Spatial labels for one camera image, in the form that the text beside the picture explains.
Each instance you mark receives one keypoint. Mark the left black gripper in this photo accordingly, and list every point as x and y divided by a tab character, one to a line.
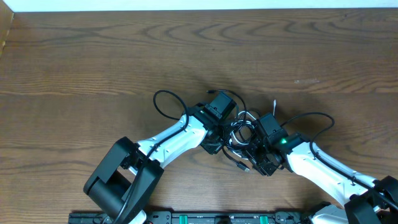
214	147

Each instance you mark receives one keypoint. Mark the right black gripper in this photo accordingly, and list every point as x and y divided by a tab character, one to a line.
250	152

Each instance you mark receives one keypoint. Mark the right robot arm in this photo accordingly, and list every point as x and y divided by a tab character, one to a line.
361	198

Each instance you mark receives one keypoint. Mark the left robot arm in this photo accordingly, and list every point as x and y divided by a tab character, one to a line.
123	182

